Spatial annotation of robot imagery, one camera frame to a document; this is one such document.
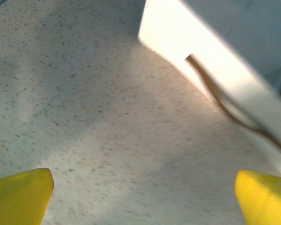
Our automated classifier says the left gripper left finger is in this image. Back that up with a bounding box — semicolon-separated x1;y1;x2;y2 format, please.
0;167;54;225

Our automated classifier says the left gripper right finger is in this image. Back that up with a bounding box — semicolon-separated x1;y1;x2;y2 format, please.
234;169;281;225

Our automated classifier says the white divided storage box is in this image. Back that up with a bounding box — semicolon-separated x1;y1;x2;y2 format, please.
138;0;281;155

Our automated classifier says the brown box handle strap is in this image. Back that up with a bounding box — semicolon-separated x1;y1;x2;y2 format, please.
185;53;281;155

